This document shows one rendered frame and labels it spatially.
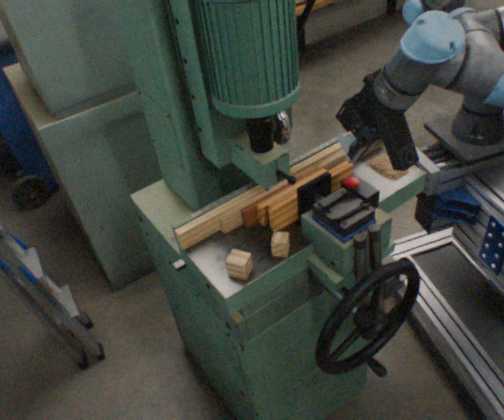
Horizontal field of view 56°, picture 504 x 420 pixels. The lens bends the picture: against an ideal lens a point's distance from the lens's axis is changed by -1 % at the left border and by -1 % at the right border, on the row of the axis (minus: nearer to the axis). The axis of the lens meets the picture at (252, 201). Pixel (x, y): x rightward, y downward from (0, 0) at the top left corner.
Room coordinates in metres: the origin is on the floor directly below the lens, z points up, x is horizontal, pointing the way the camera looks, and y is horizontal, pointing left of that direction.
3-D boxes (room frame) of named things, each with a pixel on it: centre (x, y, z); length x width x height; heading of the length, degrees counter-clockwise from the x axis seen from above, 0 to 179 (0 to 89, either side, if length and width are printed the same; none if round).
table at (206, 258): (0.81, -0.15, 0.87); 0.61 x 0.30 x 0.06; 120
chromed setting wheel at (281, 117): (1.04, -0.08, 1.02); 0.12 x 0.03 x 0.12; 30
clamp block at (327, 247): (0.73, -0.19, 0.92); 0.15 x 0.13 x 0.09; 120
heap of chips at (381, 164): (0.95, -0.35, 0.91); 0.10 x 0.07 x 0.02; 30
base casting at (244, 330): (0.97, 0.02, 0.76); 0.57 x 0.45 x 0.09; 30
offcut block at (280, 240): (0.72, -0.05, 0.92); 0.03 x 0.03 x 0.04; 72
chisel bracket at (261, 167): (0.88, -0.03, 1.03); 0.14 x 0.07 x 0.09; 30
